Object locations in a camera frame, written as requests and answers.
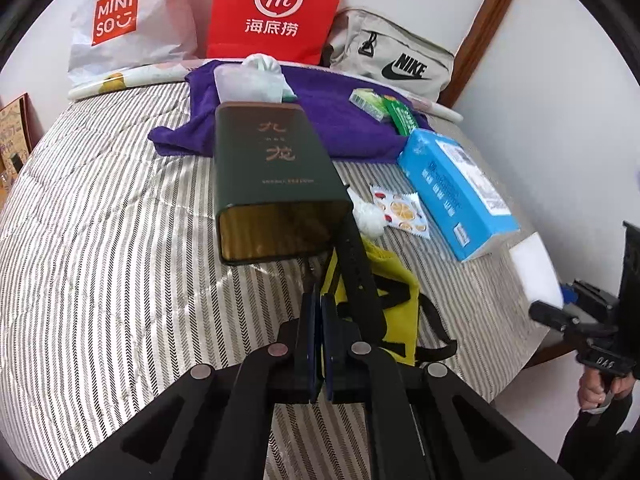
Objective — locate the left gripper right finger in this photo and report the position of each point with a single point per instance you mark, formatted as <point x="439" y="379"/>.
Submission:
<point x="423" y="423"/>

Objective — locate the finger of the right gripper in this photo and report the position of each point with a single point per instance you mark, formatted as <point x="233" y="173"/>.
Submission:
<point x="565" y="323"/>
<point x="568" y="293"/>

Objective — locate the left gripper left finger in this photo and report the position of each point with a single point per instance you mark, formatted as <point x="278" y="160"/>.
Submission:
<point x="215" y="424"/>

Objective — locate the white foam sponge block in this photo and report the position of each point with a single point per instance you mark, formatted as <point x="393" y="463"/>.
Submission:
<point x="536" y="272"/>

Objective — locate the yellow black pouch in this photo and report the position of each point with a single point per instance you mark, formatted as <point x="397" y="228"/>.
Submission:
<point x="370" y="295"/>

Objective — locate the fruit pattern wet wipe packet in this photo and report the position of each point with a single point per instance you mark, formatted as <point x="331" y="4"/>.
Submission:
<point x="402" y="211"/>

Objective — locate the white tissue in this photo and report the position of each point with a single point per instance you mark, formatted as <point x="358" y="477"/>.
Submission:
<point x="370" y="219"/>

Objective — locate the green snack packet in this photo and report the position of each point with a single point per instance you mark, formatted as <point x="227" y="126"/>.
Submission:
<point x="401" y="115"/>

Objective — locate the green tissue pack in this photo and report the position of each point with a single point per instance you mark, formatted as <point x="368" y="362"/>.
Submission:
<point x="371" y="103"/>

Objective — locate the person's right hand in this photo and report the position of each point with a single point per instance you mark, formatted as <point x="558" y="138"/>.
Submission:
<point x="592" y="393"/>

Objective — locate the blue tissue box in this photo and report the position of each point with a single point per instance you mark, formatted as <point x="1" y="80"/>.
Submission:
<point x="469" y="211"/>

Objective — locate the striped mattress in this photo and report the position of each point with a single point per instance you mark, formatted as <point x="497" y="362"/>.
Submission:
<point x="112" y="288"/>

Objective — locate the dark green tea tin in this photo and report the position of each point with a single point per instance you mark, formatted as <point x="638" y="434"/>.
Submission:
<point x="277" y="194"/>

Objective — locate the purple towel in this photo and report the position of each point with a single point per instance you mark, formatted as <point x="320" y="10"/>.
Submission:
<point x="346" y="132"/>

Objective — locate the beige Nike bag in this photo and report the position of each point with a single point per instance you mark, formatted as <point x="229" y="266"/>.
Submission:
<point x="366" y="44"/>

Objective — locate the framed picture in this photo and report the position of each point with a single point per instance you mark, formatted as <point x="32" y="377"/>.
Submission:
<point x="16" y="144"/>

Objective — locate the rolled patterned paper tube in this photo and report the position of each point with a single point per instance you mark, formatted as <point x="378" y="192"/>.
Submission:
<point x="167" y="73"/>

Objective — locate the red Haidilao paper bag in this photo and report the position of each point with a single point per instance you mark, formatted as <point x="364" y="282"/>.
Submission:
<point x="287" y="30"/>

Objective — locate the white Miniso plastic bag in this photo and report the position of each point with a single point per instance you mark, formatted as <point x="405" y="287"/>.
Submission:
<point x="109" y="36"/>

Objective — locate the wooden door frame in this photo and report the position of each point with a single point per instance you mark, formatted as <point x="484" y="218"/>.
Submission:
<point x="473" y="48"/>

